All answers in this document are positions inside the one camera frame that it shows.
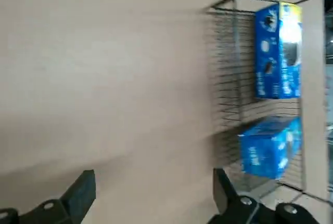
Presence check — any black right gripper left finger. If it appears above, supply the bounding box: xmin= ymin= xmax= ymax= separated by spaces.
xmin=0 ymin=169 xmax=96 ymax=224

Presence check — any small blue cookie box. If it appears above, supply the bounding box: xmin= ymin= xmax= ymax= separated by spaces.
xmin=238 ymin=116 xmax=303 ymax=180

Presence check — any blue cookie box yellow end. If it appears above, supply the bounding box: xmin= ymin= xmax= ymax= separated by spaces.
xmin=254 ymin=2 xmax=303 ymax=99

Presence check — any black wire shelf rack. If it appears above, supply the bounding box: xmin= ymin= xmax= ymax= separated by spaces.
xmin=205 ymin=0 xmax=333 ymax=201

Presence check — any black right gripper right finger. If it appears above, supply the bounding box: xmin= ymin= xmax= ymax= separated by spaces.
xmin=210 ymin=168 xmax=321 ymax=224

